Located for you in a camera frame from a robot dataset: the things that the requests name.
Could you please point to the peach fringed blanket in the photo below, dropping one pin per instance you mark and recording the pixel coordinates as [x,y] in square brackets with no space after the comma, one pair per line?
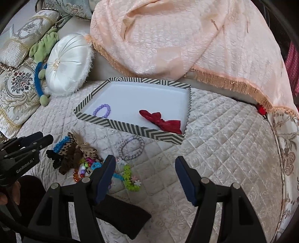
[175,35]

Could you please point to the black pouch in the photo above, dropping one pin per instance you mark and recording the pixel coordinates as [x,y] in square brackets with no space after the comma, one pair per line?
[126,215]

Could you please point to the black scrunchie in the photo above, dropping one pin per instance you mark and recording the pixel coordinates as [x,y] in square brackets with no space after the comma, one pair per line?
[52,155]

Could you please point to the person's left hand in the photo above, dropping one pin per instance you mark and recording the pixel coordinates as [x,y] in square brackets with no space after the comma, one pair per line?
[7,195]

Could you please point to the person's black clothing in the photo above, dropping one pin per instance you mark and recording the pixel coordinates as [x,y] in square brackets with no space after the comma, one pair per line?
[30,194]

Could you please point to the leopard print bow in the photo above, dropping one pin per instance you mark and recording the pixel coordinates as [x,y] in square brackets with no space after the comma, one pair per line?
[81,148]

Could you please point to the white round cushion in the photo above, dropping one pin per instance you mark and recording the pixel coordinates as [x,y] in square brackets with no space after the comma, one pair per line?
[67,65]

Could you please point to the red bow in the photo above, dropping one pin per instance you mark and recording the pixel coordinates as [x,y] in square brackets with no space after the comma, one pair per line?
[168,123]

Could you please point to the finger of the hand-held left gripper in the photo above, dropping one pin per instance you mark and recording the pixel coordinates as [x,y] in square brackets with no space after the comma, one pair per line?
[32,137]
[44,141]

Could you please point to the striped bolster cushion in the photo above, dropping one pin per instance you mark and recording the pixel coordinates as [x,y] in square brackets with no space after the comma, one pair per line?
[30,28]

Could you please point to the pink polka-dot cloth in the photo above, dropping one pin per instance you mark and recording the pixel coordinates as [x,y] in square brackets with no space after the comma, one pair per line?
[293,65]

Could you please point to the chevron striped tray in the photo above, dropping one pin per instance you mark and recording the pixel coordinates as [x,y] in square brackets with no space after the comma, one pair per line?
[140,98]

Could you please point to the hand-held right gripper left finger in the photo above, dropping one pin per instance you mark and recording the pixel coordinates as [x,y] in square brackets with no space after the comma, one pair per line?
[105,182]

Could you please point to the floral embroidered cushion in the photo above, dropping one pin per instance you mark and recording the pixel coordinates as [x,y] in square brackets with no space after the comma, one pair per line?
[14,98]

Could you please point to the small red object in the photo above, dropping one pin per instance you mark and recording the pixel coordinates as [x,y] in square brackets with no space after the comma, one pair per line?
[261,109]

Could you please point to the green plush toy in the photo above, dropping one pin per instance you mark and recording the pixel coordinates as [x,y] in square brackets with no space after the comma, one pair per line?
[44,46]

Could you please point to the quilted beige bedspread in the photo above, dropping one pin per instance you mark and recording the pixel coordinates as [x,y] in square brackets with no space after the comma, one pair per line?
[222,151]

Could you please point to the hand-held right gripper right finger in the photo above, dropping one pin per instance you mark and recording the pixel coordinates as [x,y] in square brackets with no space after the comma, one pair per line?
[186,184]

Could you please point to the teal damask fabric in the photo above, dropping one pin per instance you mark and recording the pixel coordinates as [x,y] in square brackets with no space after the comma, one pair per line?
[74,9]

